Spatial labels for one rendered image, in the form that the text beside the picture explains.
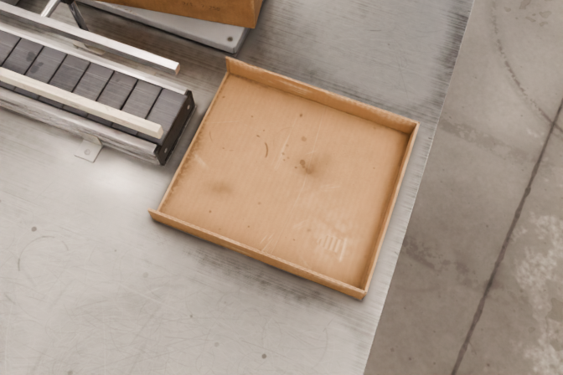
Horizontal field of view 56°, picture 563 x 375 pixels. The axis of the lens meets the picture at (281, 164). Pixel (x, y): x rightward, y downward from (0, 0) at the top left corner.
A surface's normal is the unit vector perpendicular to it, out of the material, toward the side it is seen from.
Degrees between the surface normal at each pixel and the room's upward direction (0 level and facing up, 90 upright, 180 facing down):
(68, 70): 0
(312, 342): 0
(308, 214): 0
